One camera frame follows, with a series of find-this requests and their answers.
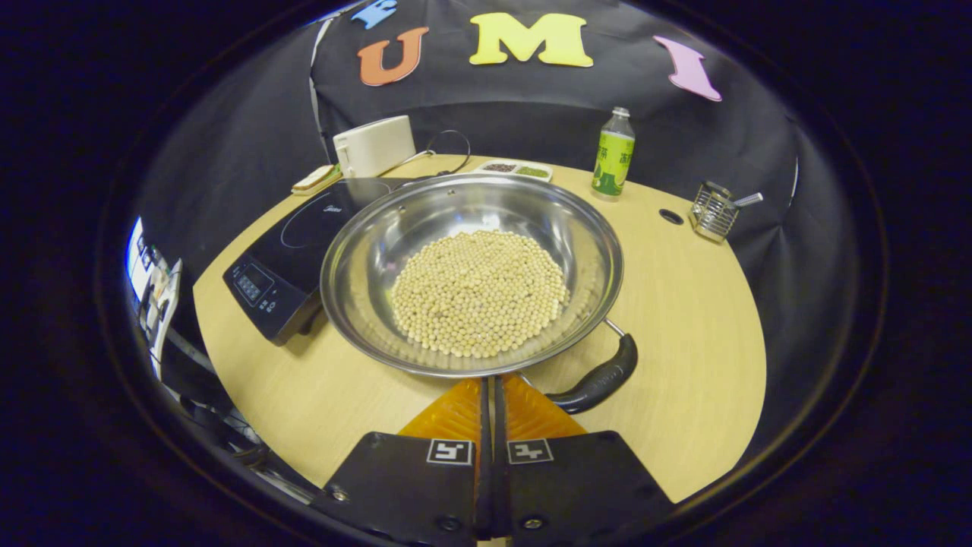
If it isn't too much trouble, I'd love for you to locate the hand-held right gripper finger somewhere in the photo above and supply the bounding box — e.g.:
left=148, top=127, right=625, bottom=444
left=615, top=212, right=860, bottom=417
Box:
left=308, top=375, right=491, bottom=547
left=494, top=374, right=677, bottom=544

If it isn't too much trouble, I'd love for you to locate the steel pot with black handles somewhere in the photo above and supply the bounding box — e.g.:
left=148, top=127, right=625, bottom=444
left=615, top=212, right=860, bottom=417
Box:
left=320, top=173, right=640, bottom=416

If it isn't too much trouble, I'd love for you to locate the black induction cooktop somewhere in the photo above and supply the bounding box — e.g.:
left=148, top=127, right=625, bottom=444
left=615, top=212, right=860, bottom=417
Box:
left=222, top=177, right=396, bottom=347

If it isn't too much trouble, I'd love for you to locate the pile of soybeans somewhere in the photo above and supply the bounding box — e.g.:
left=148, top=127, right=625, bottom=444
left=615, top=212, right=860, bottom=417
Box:
left=390, top=229, right=571, bottom=359

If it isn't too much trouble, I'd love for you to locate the white divided bean dish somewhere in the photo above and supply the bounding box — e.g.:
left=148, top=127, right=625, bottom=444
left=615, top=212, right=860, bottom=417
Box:
left=475, top=159, right=554, bottom=183

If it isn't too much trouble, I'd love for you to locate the green label drink bottle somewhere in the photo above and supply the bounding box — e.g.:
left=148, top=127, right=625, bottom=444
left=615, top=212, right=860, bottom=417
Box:
left=591, top=106, right=636, bottom=201

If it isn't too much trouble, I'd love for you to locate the white toaster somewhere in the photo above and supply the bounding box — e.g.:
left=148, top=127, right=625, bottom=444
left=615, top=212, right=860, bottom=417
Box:
left=333, top=115, right=417, bottom=179

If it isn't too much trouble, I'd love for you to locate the black backdrop cloth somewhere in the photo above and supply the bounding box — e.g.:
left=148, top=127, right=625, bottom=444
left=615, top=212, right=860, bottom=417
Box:
left=129, top=0, right=859, bottom=472

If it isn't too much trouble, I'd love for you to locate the black power cable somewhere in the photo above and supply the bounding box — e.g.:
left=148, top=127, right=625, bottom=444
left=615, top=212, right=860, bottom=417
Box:
left=395, top=129, right=472, bottom=183

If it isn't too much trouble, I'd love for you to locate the metal wire utensil holder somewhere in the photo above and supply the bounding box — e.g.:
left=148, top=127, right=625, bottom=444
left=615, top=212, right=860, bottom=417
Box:
left=688, top=181, right=740, bottom=244

